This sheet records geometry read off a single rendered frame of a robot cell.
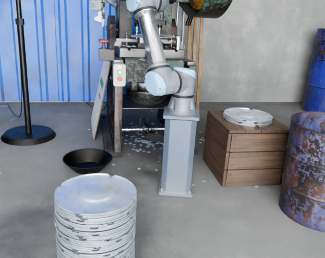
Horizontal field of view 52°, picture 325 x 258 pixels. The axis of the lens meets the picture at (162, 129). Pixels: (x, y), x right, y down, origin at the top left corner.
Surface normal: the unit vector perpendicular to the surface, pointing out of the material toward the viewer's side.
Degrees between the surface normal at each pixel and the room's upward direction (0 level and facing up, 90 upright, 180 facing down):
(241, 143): 90
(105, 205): 0
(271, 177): 90
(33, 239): 0
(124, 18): 90
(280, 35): 90
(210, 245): 0
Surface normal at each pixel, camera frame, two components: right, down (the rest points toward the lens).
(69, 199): 0.05, -0.94
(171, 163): -0.06, 0.32
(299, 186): -0.85, 0.16
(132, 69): 0.22, 0.33
